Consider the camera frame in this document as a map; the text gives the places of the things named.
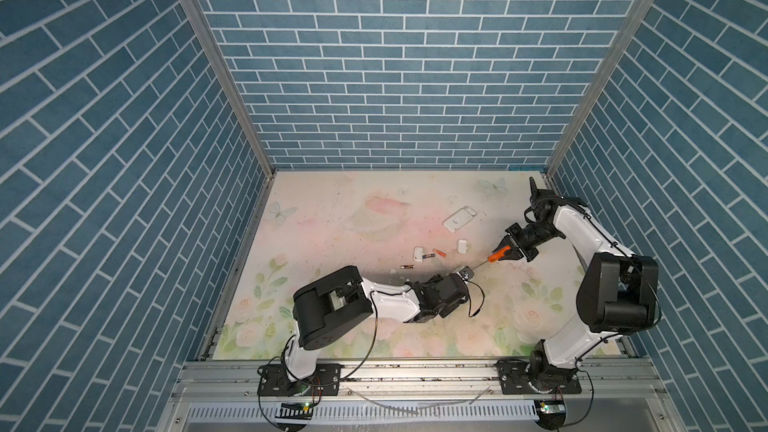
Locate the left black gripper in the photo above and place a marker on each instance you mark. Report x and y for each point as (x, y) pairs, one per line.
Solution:
(452, 309)

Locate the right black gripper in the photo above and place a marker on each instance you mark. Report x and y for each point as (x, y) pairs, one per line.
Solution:
(516, 252)

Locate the orange handled screwdriver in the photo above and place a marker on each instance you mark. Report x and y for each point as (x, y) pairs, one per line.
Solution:
(497, 255)

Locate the white remote control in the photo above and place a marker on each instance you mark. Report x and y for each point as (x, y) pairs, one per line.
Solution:
(459, 219)

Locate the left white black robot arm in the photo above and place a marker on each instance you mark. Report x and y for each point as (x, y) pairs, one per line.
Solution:
(330, 307)

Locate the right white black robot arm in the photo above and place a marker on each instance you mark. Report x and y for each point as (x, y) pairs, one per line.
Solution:
(617, 295)

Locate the right controller board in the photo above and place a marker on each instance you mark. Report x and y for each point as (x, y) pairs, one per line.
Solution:
(551, 414)

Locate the controller board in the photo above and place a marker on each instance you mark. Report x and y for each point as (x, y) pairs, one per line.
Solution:
(551, 414)
(293, 416)

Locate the left controller board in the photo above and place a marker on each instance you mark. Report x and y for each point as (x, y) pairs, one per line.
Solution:
(293, 416)

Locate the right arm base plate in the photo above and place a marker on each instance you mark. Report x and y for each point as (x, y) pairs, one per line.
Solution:
(518, 377)

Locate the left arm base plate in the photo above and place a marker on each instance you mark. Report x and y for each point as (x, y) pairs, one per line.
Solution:
(275, 381)

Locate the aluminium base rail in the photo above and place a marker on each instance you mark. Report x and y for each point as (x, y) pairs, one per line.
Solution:
(618, 394)

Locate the right aluminium corner post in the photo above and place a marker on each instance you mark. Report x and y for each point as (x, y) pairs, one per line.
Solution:
(619, 45)

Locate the aluminium corner post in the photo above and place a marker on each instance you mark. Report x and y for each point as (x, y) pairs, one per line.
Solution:
(210, 47)
(619, 45)

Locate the left aluminium corner post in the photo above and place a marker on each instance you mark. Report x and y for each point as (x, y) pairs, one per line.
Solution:
(210, 47)

